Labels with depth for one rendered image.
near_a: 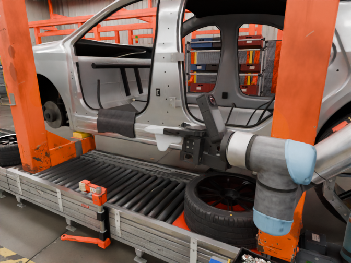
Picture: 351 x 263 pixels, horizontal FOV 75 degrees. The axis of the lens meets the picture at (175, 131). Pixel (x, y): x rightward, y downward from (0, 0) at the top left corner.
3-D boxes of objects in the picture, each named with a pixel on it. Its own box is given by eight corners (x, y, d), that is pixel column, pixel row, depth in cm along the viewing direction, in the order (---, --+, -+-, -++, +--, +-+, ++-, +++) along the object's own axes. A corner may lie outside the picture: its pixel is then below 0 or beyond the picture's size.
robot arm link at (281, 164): (305, 198, 39) (313, 151, 36) (243, 179, 45) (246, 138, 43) (313, 180, 45) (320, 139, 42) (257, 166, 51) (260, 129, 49)
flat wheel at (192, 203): (265, 199, 200) (267, 174, 193) (285, 259, 137) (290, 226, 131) (189, 191, 211) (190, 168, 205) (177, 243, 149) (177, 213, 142)
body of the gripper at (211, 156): (176, 159, 55) (221, 173, 48) (179, 124, 53) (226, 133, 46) (194, 154, 61) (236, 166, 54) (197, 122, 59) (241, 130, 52)
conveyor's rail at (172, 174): (277, 212, 198) (280, 189, 192) (276, 215, 193) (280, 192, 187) (78, 159, 308) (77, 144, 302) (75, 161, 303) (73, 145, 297)
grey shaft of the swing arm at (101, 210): (111, 244, 177) (106, 187, 164) (106, 249, 173) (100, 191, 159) (103, 241, 181) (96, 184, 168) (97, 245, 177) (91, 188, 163)
